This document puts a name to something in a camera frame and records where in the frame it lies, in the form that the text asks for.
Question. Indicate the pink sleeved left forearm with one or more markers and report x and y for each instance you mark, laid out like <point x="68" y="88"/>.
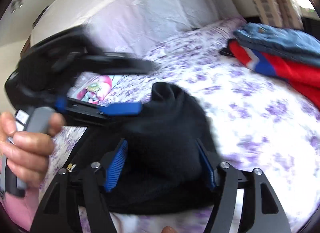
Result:
<point x="22" y="210"/>

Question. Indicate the white pillow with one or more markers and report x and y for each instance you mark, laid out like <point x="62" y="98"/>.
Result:
<point x="133" y="26"/>

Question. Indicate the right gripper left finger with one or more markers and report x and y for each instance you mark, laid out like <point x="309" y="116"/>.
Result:
<point x="114" y="163"/>

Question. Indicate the red blue white garment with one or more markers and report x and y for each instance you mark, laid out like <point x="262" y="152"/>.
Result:
<point x="303" y="78"/>

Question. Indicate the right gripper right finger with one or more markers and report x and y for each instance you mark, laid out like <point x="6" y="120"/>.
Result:
<point x="206" y="165"/>

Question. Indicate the blue denim garment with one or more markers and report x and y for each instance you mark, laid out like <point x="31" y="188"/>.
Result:
<point x="291" y="44"/>

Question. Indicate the left hand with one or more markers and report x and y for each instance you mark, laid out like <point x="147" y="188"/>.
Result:
<point x="28" y="153"/>

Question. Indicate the black pants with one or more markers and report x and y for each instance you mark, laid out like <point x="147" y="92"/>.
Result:
<point x="162" y="171"/>

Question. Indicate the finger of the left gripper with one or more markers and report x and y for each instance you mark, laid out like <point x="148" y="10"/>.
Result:
<point x="78" y="112"/>
<point x="113" y="64"/>

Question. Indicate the purple floral bedsheet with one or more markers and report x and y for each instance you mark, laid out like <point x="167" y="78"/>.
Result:
<point x="256" y="121"/>

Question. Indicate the colourful folded blanket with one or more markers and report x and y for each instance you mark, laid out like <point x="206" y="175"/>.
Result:
<point x="91" y="88"/>

